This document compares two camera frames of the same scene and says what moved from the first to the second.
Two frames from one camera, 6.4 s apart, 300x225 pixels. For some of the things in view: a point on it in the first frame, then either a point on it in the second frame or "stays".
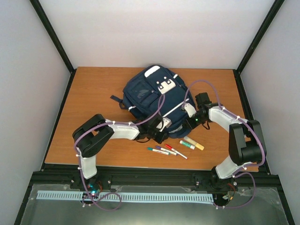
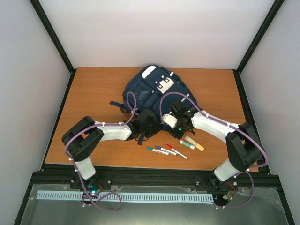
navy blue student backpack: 156,92 stays
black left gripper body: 159,139 -> 149,131
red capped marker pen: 169,147 stays
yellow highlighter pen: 194,143 stays
